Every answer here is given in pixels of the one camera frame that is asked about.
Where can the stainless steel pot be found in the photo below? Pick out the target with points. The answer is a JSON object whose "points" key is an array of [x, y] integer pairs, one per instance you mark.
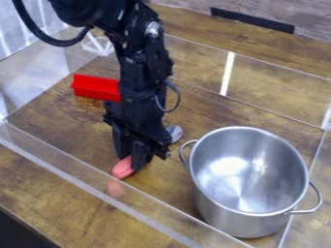
{"points": [[250, 180]]}

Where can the pink handled metal spoon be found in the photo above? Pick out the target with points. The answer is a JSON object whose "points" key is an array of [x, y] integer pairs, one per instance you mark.
{"points": [[122, 170]]}

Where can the black strip on wall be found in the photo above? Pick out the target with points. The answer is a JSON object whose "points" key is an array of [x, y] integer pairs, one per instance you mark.
{"points": [[258, 21]]}

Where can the clear acrylic barrier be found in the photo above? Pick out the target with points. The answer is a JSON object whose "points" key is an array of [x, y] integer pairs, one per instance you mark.
{"points": [[240, 76]]}

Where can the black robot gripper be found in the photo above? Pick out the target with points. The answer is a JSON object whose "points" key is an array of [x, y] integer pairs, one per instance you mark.
{"points": [[136, 119]]}

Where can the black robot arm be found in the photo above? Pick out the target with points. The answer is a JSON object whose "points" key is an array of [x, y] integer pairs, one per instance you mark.
{"points": [[134, 28]]}

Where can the red plastic block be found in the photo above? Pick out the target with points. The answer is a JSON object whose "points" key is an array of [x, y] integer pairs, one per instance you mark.
{"points": [[97, 87]]}

